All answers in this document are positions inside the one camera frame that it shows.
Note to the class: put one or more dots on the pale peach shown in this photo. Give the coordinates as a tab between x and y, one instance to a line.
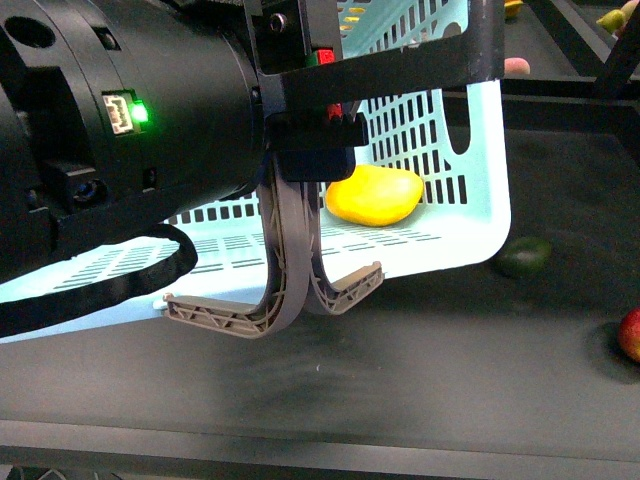
516	66

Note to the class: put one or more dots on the green apple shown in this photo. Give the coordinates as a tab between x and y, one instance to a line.
612	21

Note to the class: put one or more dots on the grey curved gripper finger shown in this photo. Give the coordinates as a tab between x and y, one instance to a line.
288	260
323	296

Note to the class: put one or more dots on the light blue plastic basket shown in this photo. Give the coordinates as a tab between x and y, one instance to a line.
400	150

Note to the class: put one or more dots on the dark green avocado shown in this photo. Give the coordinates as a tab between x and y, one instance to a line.
522	257

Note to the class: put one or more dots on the red yellow apple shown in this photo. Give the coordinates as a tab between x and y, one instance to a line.
628	335

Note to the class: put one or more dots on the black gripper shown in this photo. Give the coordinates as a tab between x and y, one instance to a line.
302	74

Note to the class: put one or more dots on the yellow mango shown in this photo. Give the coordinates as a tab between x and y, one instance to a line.
374	196

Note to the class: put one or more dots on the black metal rack post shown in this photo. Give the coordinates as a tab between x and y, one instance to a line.
624	56

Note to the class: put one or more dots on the yellow green star fruit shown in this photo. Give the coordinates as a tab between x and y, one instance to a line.
512	8

